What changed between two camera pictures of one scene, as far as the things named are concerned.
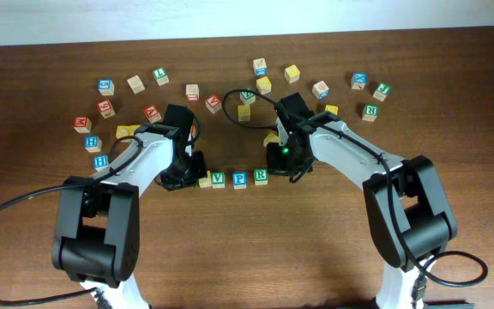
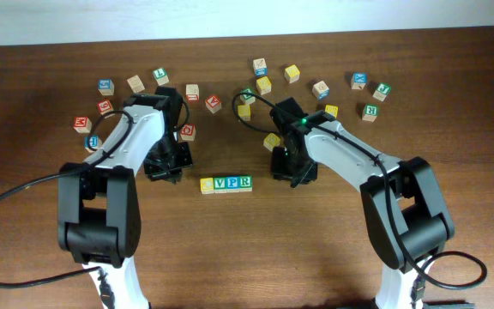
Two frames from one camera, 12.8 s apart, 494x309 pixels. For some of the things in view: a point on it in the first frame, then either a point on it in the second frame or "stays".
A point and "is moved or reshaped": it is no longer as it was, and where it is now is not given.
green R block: x=370 y=112 stays
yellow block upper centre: x=263 y=85 stays
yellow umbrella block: x=271 y=137 stays
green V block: x=218 y=179 is moved or reshaped
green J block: x=382 y=91 stays
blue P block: x=239 y=180 is moved or reshaped
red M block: x=82 y=124 stays
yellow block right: x=333 y=109 stays
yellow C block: x=206 y=182 is moved or reshaped
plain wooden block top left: x=136 y=84 stays
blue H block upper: x=93 y=143 stays
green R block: x=261 y=177 to x=245 y=183
